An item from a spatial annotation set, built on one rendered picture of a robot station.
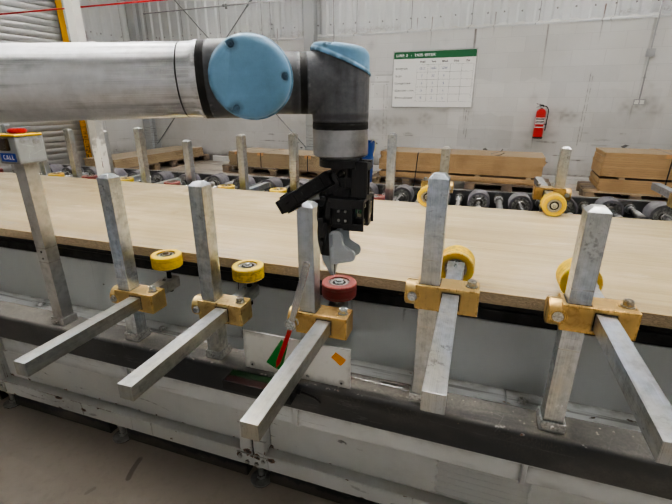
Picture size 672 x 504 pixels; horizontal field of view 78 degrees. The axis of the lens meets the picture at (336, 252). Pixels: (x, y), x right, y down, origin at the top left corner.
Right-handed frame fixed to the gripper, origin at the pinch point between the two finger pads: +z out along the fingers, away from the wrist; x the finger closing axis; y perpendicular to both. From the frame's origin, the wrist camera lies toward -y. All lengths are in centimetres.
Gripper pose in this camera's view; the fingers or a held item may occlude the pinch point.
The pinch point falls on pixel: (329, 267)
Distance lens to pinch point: 76.0
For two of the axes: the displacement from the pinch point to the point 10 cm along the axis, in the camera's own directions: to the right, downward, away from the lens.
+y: 9.5, 1.1, -3.0
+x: 3.2, -3.3, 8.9
